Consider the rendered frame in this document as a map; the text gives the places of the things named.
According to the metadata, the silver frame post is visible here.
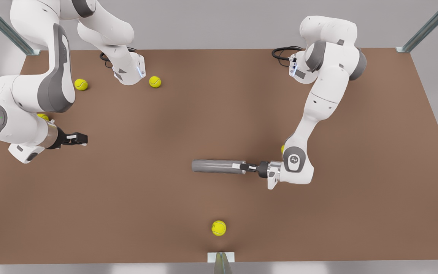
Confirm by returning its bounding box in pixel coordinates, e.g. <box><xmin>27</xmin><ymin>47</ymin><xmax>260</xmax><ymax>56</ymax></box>
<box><xmin>0</xmin><ymin>0</ymin><xmax>41</xmax><ymax>56</ymax></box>
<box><xmin>207</xmin><ymin>252</ymin><xmax>235</xmax><ymax>274</ymax></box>
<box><xmin>395</xmin><ymin>0</ymin><xmax>438</xmax><ymax>53</ymax></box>

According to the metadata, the black cable loop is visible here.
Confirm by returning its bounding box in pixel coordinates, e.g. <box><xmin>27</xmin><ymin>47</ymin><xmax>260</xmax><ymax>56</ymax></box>
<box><xmin>100</xmin><ymin>47</ymin><xmax>138</xmax><ymax>69</ymax></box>
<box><xmin>271</xmin><ymin>46</ymin><xmax>304</xmax><ymax>69</ymax></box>

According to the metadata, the grey tennis ball tube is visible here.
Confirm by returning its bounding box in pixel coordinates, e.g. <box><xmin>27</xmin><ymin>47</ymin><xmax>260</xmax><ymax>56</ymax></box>
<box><xmin>191</xmin><ymin>159</ymin><xmax>247</xmax><ymax>175</ymax></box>

